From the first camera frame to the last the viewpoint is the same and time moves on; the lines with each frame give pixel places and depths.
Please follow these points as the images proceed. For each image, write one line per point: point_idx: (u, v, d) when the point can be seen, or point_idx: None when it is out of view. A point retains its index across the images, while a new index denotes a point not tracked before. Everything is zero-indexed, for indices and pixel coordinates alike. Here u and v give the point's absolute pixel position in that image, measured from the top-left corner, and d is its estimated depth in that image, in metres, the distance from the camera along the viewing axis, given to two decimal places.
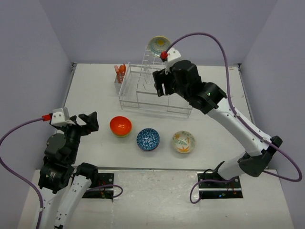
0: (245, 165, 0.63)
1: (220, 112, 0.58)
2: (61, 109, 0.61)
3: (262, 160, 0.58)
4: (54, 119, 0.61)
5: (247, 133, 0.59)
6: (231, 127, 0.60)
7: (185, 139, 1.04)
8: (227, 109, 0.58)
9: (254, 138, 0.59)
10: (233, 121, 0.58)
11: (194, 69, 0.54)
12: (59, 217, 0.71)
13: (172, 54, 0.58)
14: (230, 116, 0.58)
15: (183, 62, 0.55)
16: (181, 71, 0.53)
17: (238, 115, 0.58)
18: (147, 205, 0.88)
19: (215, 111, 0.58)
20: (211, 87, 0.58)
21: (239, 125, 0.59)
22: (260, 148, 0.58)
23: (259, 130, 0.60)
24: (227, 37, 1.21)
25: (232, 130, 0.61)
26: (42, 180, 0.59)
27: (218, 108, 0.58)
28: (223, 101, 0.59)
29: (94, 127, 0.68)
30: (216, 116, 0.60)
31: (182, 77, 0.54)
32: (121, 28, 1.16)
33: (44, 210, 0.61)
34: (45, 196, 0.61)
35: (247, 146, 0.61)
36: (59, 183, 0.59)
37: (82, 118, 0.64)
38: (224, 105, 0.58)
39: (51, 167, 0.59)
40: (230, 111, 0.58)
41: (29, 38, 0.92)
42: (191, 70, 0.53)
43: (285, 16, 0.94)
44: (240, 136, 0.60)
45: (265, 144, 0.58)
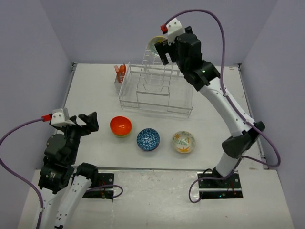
0: (226, 146, 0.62)
1: (210, 90, 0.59)
2: (61, 109, 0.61)
3: (241, 140, 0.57)
4: (53, 120, 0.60)
5: (231, 113, 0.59)
6: (218, 106, 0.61)
7: (185, 139, 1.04)
8: (218, 88, 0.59)
9: (237, 119, 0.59)
10: (221, 100, 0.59)
11: (198, 44, 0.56)
12: (59, 217, 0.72)
13: (173, 26, 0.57)
14: (219, 94, 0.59)
15: (188, 36, 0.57)
16: (185, 44, 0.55)
17: (226, 95, 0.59)
18: (147, 206, 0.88)
19: (205, 88, 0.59)
20: (208, 66, 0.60)
21: (226, 104, 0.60)
22: (242, 129, 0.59)
23: (244, 113, 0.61)
24: (227, 37, 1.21)
25: (219, 110, 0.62)
26: (42, 181, 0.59)
27: (209, 85, 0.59)
28: (216, 79, 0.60)
29: (94, 127, 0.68)
30: (207, 94, 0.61)
31: (184, 50, 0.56)
32: (121, 28, 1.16)
33: (44, 210, 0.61)
34: (45, 197, 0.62)
35: (230, 127, 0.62)
36: (59, 184, 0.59)
37: (82, 118, 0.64)
38: (215, 83, 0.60)
39: (51, 167, 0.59)
40: (220, 90, 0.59)
41: (29, 38, 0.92)
42: (195, 45, 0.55)
43: (285, 16, 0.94)
44: (225, 116, 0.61)
45: (248, 126, 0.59)
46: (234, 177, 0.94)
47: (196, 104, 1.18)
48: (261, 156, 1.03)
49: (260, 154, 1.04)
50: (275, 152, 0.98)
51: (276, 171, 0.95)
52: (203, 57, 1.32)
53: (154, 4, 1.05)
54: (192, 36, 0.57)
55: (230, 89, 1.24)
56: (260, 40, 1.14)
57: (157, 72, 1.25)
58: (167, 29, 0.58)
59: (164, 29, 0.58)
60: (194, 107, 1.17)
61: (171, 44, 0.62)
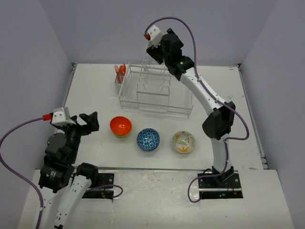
0: (205, 126, 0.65)
1: (186, 77, 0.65)
2: (62, 109, 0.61)
3: (213, 117, 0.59)
4: (54, 119, 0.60)
5: (204, 94, 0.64)
6: (195, 91, 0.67)
7: (184, 138, 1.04)
8: (192, 75, 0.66)
9: (209, 98, 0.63)
10: (194, 84, 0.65)
11: (177, 40, 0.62)
12: (59, 217, 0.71)
13: (153, 32, 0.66)
14: (194, 80, 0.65)
15: (170, 34, 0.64)
16: (166, 41, 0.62)
17: (199, 79, 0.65)
18: (147, 206, 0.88)
19: (182, 76, 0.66)
20: (187, 59, 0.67)
21: (199, 88, 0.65)
22: (213, 107, 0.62)
23: (216, 94, 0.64)
24: (227, 37, 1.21)
25: (197, 95, 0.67)
26: (42, 180, 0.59)
27: (186, 72, 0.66)
28: (191, 69, 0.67)
29: (94, 127, 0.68)
30: (185, 81, 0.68)
31: (166, 46, 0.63)
32: (121, 28, 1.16)
33: (44, 210, 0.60)
34: (45, 196, 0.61)
35: (205, 108, 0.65)
36: (59, 183, 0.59)
37: (83, 118, 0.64)
38: (191, 71, 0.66)
39: (51, 166, 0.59)
40: (195, 76, 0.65)
41: (28, 39, 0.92)
42: (174, 41, 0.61)
43: (284, 17, 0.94)
44: (200, 98, 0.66)
45: (219, 104, 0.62)
46: (234, 176, 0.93)
47: (196, 104, 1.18)
48: (261, 156, 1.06)
49: (260, 154, 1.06)
50: (274, 152, 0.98)
51: (276, 171, 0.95)
52: (203, 57, 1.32)
53: (154, 4, 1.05)
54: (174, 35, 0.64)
55: (230, 89, 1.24)
56: (260, 40, 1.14)
57: (157, 72, 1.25)
58: (149, 36, 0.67)
59: (146, 36, 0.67)
60: (194, 107, 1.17)
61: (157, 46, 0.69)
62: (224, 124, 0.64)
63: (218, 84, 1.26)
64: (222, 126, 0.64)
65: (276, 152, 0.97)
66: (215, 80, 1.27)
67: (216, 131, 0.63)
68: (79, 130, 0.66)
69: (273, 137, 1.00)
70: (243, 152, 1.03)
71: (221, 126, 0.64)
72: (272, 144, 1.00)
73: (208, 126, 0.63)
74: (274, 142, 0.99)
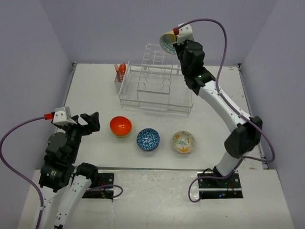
0: (228, 143, 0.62)
1: (205, 89, 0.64)
2: (63, 109, 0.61)
3: (237, 134, 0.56)
4: (56, 119, 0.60)
5: (226, 108, 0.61)
6: (216, 106, 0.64)
7: (183, 137, 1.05)
8: (213, 88, 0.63)
9: (232, 113, 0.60)
10: (214, 98, 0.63)
11: (201, 56, 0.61)
12: (58, 217, 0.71)
13: (184, 30, 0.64)
14: (215, 93, 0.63)
15: (198, 46, 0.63)
16: (190, 53, 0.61)
17: (220, 93, 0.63)
18: (147, 205, 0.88)
19: (201, 89, 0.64)
20: (207, 74, 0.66)
21: (221, 101, 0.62)
22: (236, 122, 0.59)
23: (239, 109, 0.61)
24: (227, 36, 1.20)
25: (216, 109, 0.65)
26: (43, 179, 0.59)
27: (205, 86, 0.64)
28: (210, 83, 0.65)
29: (95, 127, 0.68)
30: (204, 95, 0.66)
31: (189, 57, 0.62)
32: (121, 27, 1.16)
33: (44, 209, 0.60)
34: (45, 195, 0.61)
35: (228, 123, 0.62)
36: (60, 182, 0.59)
37: (84, 118, 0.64)
38: (210, 85, 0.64)
39: (51, 166, 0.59)
40: (215, 89, 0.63)
41: (28, 39, 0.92)
42: (198, 55, 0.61)
43: (285, 17, 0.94)
44: (222, 113, 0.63)
45: (243, 119, 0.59)
46: (234, 177, 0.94)
47: (196, 104, 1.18)
48: (261, 157, 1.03)
49: (260, 154, 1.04)
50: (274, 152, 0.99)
51: (276, 171, 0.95)
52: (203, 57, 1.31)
53: (154, 4, 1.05)
54: (198, 46, 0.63)
55: (230, 88, 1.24)
56: (260, 40, 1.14)
57: (157, 71, 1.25)
58: (178, 32, 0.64)
59: (174, 32, 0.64)
60: (194, 106, 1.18)
61: (180, 44, 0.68)
62: (250, 141, 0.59)
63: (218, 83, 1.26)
64: (248, 144, 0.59)
65: (275, 152, 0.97)
66: None
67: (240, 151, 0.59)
68: (80, 130, 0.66)
69: (272, 137, 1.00)
70: None
71: (247, 144, 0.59)
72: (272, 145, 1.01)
73: (232, 143, 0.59)
74: (274, 142, 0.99)
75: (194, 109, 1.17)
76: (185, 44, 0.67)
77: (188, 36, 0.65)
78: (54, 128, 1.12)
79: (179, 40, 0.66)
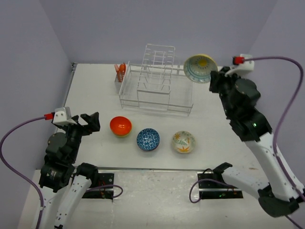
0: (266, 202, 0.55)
1: (259, 146, 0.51)
2: (63, 109, 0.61)
3: (288, 210, 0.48)
4: (56, 119, 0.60)
5: (279, 175, 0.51)
6: (265, 165, 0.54)
7: (184, 138, 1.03)
8: (268, 146, 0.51)
9: (286, 183, 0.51)
10: (268, 158, 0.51)
11: (257, 98, 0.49)
12: (59, 217, 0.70)
13: (248, 64, 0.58)
14: (269, 153, 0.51)
15: (249, 85, 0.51)
16: (241, 94, 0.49)
17: (277, 155, 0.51)
18: (147, 206, 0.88)
19: (253, 142, 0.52)
20: (262, 119, 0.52)
21: (276, 166, 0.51)
22: (289, 195, 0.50)
23: (294, 177, 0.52)
24: (228, 36, 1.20)
25: (263, 165, 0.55)
26: (43, 179, 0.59)
27: (259, 140, 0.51)
28: (266, 136, 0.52)
29: (95, 127, 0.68)
30: (253, 147, 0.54)
31: (239, 99, 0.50)
32: (121, 28, 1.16)
33: (44, 209, 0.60)
34: (45, 195, 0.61)
35: (275, 187, 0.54)
36: (60, 182, 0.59)
37: (84, 118, 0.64)
38: (266, 139, 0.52)
39: (51, 166, 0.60)
40: (270, 148, 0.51)
41: (28, 39, 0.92)
42: (252, 98, 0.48)
43: (286, 17, 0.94)
44: (270, 175, 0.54)
45: (297, 192, 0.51)
46: None
47: (196, 104, 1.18)
48: None
49: None
50: None
51: None
52: None
53: (154, 4, 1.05)
54: (252, 85, 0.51)
55: None
56: (261, 40, 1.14)
57: (157, 71, 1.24)
58: (242, 63, 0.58)
59: (238, 59, 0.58)
60: (194, 106, 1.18)
61: (228, 76, 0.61)
62: None
63: None
64: None
65: None
66: None
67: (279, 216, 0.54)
68: (80, 130, 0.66)
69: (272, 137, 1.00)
70: (242, 151, 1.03)
71: None
72: None
73: (274, 208, 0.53)
74: None
75: (194, 109, 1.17)
76: (233, 78, 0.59)
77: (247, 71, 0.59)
78: (54, 128, 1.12)
79: (232, 72, 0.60)
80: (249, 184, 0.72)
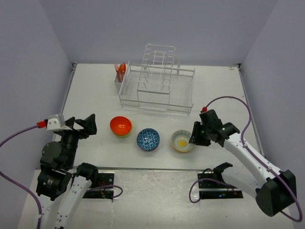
0: (260, 200, 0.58)
1: (230, 142, 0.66)
2: (56, 116, 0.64)
3: (266, 188, 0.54)
4: (49, 126, 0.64)
5: (253, 161, 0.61)
6: (242, 158, 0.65)
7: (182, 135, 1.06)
8: (238, 140, 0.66)
9: (259, 166, 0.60)
10: (239, 149, 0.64)
11: (213, 113, 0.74)
12: (59, 219, 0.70)
13: None
14: (239, 145, 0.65)
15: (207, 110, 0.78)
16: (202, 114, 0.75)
17: (245, 145, 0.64)
18: (148, 205, 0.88)
19: (226, 141, 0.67)
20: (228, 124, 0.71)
21: (248, 154, 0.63)
22: (266, 176, 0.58)
23: (268, 162, 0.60)
24: (228, 36, 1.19)
25: (245, 164, 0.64)
26: (39, 187, 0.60)
27: (229, 138, 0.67)
28: (235, 134, 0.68)
29: (91, 131, 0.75)
30: (228, 146, 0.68)
31: (204, 119, 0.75)
32: (121, 28, 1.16)
33: (42, 216, 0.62)
34: (44, 203, 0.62)
35: (257, 176, 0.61)
36: (56, 191, 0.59)
37: (79, 122, 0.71)
38: (235, 137, 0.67)
39: (48, 174, 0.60)
40: (239, 142, 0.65)
41: (28, 39, 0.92)
42: (209, 113, 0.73)
43: (286, 17, 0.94)
44: (249, 166, 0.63)
45: (272, 174, 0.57)
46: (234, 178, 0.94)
47: (196, 104, 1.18)
48: None
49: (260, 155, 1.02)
50: (274, 152, 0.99)
51: None
52: (203, 57, 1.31)
53: (154, 5, 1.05)
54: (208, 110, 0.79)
55: (230, 88, 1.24)
56: (261, 40, 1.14)
57: (157, 71, 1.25)
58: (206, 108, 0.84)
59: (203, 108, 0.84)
60: (194, 106, 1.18)
61: None
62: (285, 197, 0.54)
63: (218, 84, 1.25)
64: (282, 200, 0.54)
65: (275, 153, 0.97)
66: (216, 80, 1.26)
67: (275, 209, 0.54)
68: (76, 135, 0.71)
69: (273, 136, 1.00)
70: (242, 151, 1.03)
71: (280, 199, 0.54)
72: (271, 144, 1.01)
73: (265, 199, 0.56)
74: (273, 142, 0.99)
75: (194, 110, 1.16)
76: None
77: None
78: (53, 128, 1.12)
79: None
80: (247, 183, 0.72)
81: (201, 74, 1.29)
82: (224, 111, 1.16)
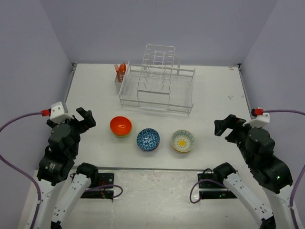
0: None
1: (277, 197, 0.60)
2: (59, 103, 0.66)
3: None
4: (53, 113, 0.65)
5: (289, 223, 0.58)
6: (279, 213, 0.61)
7: (181, 135, 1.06)
8: (286, 198, 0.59)
9: None
10: (283, 207, 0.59)
11: (271, 145, 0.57)
12: (56, 213, 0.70)
13: (262, 118, 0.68)
14: (285, 204, 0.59)
15: (262, 132, 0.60)
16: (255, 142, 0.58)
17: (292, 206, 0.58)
18: (147, 205, 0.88)
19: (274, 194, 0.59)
20: (283, 169, 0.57)
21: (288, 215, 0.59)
22: None
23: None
24: (228, 36, 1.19)
25: (278, 213, 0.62)
26: (41, 172, 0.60)
27: (279, 193, 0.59)
28: (287, 188, 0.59)
29: (90, 123, 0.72)
30: (272, 195, 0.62)
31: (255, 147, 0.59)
32: (122, 28, 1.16)
33: (41, 202, 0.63)
34: (44, 189, 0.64)
35: None
36: (58, 175, 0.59)
37: (80, 111, 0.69)
38: (285, 192, 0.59)
39: (50, 159, 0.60)
40: (287, 200, 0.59)
41: (28, 40, 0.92)
42: (267, 146, 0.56)
43: (286, 17, 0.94)
44: (282, 223, 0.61)
45: None
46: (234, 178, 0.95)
47: (196, 104, 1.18)
48: None
49: None
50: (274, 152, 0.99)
51: None
52: (203, 57, 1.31)
53: (154, 5, 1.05)
54: (265, 134, 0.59)
55: (230, 88, 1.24)
56: (261, 40, 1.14)
57: (157, 71, 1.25)
58: (259, 114, 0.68)
59: (257, 111, 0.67)
60: (194, 106, 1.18)
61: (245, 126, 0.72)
62: None
63: (218, 84, 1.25)
64: None
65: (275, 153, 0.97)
66: (216, 80, 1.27)
67: None
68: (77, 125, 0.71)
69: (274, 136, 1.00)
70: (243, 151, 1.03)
71: None
72: None
73: None
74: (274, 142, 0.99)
75: (194, 109, 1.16)
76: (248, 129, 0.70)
77: (261, 122, 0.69)
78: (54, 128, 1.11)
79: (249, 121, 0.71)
80: (252, 206, 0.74)
81: (201, 74, 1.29)
82: (224, 111, 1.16)
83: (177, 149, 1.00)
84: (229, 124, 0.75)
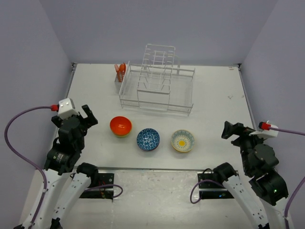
0: None
1: (273, 208, 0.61)
2: (67, 99, 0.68)
3: None
4: (61, 109, 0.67)
5: None
6: (274, 222, 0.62)
7: (181, 135, 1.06)
8: (281, 209, 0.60)
9: None
10: (278, 218, 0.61)
11: (275, 164, 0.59)
12: (56, 210, 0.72)
13: (269, 132, 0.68)
14: (279, 214, 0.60)
15: (267, 150, 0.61)
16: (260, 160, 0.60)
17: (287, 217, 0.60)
18: (147, 205, 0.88)
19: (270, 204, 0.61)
20: (281, 184, 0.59)
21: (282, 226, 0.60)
22: None
23: None
24: (228, 36, 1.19)
25: (271, 221, 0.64)
26: (49, 161, 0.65)
27: (275, 204, 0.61)
28: (282, 200, 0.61)
29: (93, 121, 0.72)
30: (267, 205, 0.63)
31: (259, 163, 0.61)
32: (121, 28, 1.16)
33: (46, 192, 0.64)
34: (49, 179, 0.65)
35: None
36: (65, 165, 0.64)
37: (85, 109, 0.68)
38: (281, 203, 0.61)
39: (58, 150, 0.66)
40: (282, 211, 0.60)
41: (28, 40, 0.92)
42: (271, 165, 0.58)
43: (285, 18, 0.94)
44: None
45: None
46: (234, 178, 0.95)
47: (196, 104, 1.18)
48: None
49: None
50: None
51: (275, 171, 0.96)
52: (203, 57, 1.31)
53: (154, 5, 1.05)
54: (270, 151, 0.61)
55: (230, 88, 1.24)
56: (261, 40, 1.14)
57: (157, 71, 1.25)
58: (267, 129, 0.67)
59: (263, 126, 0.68)
60: (194, 106, 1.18)
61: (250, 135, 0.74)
62: None
63: (218, 84, 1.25)
64: None
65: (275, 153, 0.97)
66: (216, 80, 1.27)
67: None
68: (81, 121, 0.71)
69: None
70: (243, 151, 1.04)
71: None
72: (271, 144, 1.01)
73: None
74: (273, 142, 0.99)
75: (194, 109, 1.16)
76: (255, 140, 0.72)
77: (269, 136, 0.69)
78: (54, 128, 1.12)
79: (255, 133, 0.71)
80: (250, 212, 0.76)
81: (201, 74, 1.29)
82: (224, 111, 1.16)
83: (177, 148, 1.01)
84: (237, 130, 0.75)
